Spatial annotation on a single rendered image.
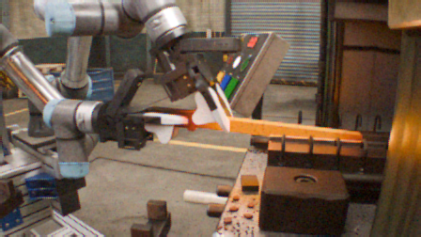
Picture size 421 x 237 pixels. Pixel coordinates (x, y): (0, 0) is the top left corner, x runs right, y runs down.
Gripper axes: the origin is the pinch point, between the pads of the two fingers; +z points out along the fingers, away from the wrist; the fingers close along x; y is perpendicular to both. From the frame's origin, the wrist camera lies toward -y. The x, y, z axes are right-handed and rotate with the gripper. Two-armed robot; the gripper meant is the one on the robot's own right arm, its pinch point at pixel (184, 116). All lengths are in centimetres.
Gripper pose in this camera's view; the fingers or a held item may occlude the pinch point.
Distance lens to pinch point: 59.8
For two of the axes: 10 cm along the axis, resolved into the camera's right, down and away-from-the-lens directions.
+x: -2.5, 2.4, -9.4
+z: 9.7, 0.8, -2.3
